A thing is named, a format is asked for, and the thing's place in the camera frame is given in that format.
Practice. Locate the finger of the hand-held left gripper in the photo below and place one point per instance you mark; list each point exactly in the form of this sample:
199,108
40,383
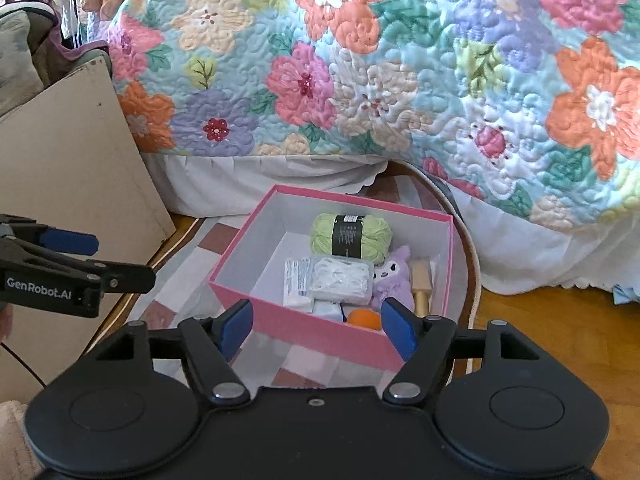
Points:
50,285
70,241

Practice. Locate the purple plush toy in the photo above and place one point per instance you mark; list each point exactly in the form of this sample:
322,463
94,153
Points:
392,280

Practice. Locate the clear floss pick box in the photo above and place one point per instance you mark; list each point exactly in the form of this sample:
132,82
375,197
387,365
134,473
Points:
340,280

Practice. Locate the floral quilt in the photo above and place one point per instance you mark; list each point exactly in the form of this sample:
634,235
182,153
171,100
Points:
375,60

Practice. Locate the grey cushion purple trim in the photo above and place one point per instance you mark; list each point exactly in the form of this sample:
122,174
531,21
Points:
25,50

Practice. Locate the blue and white cloth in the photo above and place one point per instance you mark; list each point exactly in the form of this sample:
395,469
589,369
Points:
627,294

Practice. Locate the checkered rug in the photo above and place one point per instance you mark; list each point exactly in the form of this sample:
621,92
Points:
190,270

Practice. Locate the pink cardboard box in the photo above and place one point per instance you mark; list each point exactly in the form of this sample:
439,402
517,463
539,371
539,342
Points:
310,330

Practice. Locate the blue wet wipes pack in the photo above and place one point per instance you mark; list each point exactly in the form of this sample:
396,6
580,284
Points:
330,310

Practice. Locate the foundation bottle gold cap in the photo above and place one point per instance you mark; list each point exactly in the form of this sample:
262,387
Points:
421,285

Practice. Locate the pink fuzzy pants leg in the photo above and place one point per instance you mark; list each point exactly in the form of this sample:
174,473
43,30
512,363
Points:
12,435

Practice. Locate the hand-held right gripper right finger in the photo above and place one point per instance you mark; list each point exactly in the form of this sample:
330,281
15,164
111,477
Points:
397,330

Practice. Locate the beige board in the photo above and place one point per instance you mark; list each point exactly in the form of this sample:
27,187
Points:
75,160

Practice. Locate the white and blue carton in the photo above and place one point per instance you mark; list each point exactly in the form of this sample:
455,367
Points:
297,285

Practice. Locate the green yarn ball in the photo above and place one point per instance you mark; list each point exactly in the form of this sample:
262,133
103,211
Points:
325,237

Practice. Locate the orange makeup sponge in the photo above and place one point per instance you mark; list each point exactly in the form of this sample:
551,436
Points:
365,319

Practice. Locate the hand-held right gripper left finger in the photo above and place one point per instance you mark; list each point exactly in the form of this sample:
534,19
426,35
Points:
235,327

